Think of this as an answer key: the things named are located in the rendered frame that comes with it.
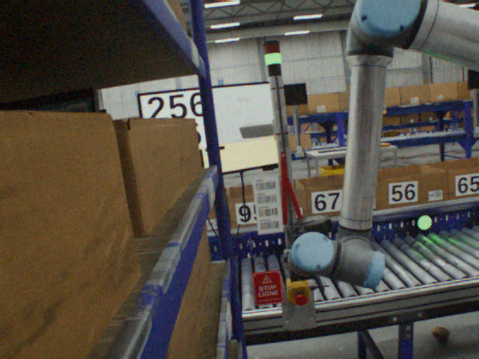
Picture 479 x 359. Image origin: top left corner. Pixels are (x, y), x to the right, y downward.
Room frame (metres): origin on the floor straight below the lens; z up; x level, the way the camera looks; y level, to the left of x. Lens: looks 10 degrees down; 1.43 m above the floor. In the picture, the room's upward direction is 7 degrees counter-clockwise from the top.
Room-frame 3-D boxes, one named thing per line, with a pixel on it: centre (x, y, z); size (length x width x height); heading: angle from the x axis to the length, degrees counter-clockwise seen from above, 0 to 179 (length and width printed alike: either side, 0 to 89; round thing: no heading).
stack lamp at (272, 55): (1.13, -0.14, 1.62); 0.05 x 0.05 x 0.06
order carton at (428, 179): (1.85, -0.89, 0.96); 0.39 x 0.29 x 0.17; 89
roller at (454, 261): (1.40, -0.88, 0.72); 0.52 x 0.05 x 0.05; 179
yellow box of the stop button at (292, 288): (1.07, -0.18, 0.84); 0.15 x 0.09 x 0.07; 89
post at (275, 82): (1.13, -0.14, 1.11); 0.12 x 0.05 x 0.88; 89
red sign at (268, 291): (1.11, -0.07, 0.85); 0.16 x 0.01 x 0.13; 89
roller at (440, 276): (1.40, -0.75, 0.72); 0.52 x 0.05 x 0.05; 179
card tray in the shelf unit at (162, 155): (0.49, 0.23, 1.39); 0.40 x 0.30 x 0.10; 178
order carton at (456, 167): (1.85, -1.28, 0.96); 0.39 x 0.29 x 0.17; 89
